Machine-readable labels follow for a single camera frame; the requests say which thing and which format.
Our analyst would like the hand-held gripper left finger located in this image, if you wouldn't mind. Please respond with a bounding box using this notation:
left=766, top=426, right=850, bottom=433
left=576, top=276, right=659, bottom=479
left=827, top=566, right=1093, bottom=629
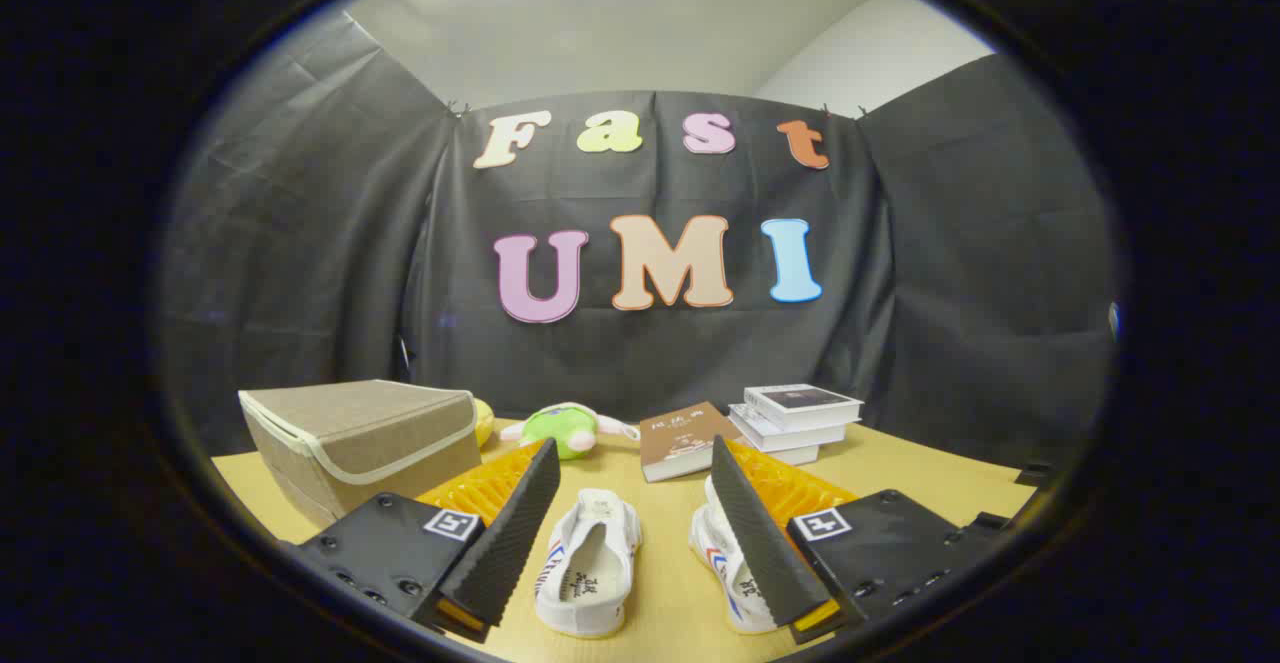
left=283, top=438, right=562, bottom=644

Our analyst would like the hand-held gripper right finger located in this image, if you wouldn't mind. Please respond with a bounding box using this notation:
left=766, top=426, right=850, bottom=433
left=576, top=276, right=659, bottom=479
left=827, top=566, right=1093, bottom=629
left=708, top=435, right=981, bottom=646

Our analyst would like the white canvas shoe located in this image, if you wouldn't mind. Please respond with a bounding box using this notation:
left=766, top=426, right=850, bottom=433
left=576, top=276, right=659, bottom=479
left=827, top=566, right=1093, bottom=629
left=688, top=475, right=781, bottom=636
left=535, top=488, right=643, bottom=639

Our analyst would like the beige fabric storage box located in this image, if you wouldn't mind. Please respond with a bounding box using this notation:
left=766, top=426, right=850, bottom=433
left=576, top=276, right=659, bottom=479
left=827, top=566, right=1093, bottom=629
left=238, top=379, right=483, bottom=529

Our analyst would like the green plush toy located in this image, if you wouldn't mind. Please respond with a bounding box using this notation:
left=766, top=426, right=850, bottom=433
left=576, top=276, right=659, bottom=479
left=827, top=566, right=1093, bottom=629
left=500, top=402, right=641, bottom=461

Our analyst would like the brown cover book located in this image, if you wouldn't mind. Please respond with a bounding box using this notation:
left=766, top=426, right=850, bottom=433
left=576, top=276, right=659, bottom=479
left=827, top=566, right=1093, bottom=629
left=638, top=401, right=746, bottom=484

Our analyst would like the black backdrop cloth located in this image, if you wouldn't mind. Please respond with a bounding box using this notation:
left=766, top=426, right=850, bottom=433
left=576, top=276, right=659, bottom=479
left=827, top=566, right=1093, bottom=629
left=160, top=11, right=1119, bottom=469

